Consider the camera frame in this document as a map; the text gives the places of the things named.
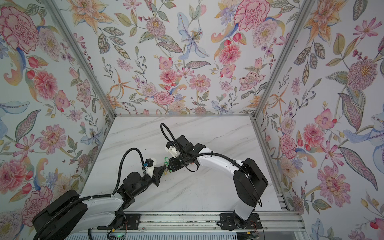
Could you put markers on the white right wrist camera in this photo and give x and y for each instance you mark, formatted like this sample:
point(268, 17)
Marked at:
point(173, 151)

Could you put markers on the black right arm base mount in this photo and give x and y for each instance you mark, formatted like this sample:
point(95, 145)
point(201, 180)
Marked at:
point(232, 222)

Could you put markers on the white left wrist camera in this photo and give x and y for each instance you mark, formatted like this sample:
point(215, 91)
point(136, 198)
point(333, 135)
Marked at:
point(149, 167)

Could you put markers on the aluminium corner frame post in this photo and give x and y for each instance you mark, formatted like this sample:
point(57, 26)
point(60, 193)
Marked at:
point(68, 36)
point(303, 13)

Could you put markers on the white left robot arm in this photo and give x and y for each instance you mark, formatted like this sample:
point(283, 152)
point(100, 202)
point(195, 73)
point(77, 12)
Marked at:
point(72, 213)

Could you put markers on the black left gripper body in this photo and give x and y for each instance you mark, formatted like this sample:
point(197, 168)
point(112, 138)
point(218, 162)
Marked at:
point(145, 183)

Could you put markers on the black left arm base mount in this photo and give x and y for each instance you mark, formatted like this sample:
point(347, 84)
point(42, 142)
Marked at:
point(124, 222)

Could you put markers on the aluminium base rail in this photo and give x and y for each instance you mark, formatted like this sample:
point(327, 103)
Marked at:
point(275, 221)

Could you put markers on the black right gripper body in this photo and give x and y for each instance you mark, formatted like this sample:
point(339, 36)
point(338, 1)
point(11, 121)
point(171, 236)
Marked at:
point(184, 161)

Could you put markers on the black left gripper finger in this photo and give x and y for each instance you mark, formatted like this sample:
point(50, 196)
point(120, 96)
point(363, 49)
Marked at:
point(158, 172)
point(156, 181)

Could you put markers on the aluminium corner frame post left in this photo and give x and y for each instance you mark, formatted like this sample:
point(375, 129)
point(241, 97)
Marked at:
point(68, 36)

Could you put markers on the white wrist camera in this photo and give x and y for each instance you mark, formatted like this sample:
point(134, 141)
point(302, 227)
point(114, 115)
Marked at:
point(149, 167)
point(173, 151)

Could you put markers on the aluminium corner frame post right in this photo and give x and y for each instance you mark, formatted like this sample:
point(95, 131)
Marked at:
point(303, 13)

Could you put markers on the green plastic key tag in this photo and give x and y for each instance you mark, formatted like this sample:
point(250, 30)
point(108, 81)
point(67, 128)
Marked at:
point(166, 161)

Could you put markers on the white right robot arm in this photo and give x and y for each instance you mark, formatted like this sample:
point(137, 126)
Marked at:
point(249, 181)

